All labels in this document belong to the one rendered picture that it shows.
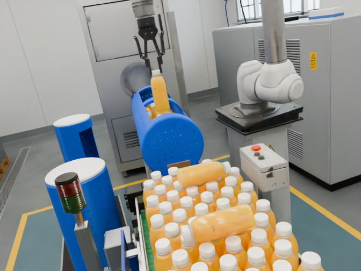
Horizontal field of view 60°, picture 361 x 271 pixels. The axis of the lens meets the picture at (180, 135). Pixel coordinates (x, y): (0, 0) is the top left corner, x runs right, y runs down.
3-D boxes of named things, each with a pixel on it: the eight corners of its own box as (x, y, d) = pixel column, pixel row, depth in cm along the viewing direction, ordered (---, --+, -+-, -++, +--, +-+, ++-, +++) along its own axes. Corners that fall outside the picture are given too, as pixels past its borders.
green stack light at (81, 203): (87, 199, 92) (83, 184, 91) (85, 210, 86) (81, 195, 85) (65, 204, 91) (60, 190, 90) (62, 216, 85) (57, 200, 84)
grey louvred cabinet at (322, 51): (253, 121, 483) (245, 23, 434) (374, 177, 287) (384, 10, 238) (221, 130, 470) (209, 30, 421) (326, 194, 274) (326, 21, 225)
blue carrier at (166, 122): (175, 118, 227) (165, 80, 217) (210, 165, 145) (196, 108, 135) (138, 129, 224) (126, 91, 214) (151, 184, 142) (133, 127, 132)
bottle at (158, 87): (159, 108, 147) (153, 73, 142) (172, 107, 145) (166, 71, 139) (153, 112, 142) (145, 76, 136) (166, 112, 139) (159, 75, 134)
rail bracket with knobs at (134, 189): (150, 201, 135) (145, 181, 132) (152, 211, 129) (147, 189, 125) (128, 207, 134) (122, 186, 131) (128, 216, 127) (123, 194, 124)
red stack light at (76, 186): (83, 184, 91) (79, 172, 89) (80, 194, 85) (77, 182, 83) (60, 189, 90) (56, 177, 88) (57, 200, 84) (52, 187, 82)
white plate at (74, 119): (51, 128, 227) (52, 129, 227) (90, 119, 234) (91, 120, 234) (54, 119, 252) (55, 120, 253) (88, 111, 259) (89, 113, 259)
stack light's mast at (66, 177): (92, 216, 94) (78, 169, 89) (91, 228, 88) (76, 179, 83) (71, 221, 93) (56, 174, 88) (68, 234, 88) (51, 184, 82)
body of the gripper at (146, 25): (153, 16, 134) (158, 38, 137) (134, 19, 133) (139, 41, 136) (156, 14, 127) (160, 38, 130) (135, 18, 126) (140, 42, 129)
